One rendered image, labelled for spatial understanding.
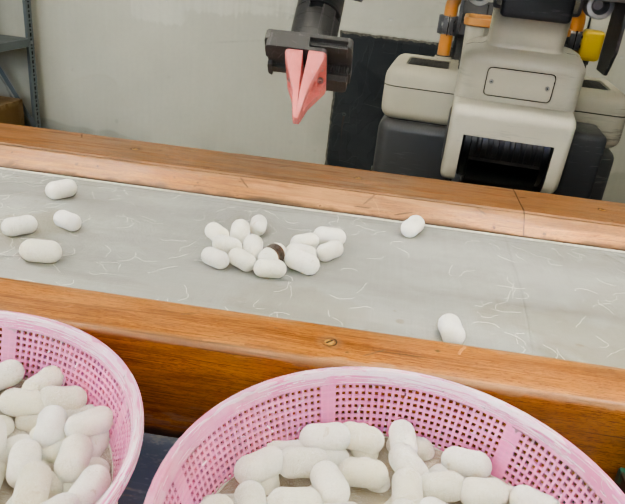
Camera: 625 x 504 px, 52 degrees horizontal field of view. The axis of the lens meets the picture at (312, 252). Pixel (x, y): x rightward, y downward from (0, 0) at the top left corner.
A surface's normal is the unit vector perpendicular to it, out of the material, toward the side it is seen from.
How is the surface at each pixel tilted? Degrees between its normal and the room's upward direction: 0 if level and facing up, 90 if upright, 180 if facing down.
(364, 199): 45
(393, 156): 90
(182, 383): 90
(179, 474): 72
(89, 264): 0
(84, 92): 91
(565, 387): 0
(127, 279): 0
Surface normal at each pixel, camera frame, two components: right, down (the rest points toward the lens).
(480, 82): -0.22, 0.51
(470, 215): -0.02, -0.35
